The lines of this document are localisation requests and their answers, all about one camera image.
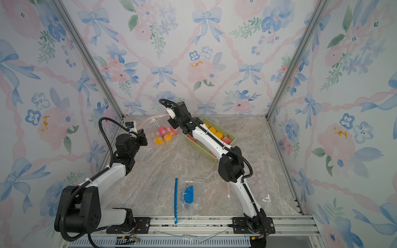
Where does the light green plastic basket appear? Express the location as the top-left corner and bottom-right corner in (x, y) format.
(182, 117), (236, 163)

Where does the blue zipper clear bag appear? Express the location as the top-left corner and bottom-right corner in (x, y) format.
(174, 177), (205, 224)

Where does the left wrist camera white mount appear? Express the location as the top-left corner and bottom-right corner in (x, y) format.
(125, 121), (136, 130)

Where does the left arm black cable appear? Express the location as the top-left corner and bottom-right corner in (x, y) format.
(59, 117), (139, 248)

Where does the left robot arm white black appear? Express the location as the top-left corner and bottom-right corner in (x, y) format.
(54, 129), (148, 242)

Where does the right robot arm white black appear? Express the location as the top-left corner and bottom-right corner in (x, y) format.
(159, 99), (274, 235)

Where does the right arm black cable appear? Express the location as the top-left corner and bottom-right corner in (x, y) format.
(159, 98), (254, 248)

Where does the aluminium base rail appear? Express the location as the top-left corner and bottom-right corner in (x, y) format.
(56, 215), (325, 248)

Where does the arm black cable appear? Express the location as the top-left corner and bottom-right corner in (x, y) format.
(159, 98), (254, 248)
(59, 117), (139, 248)

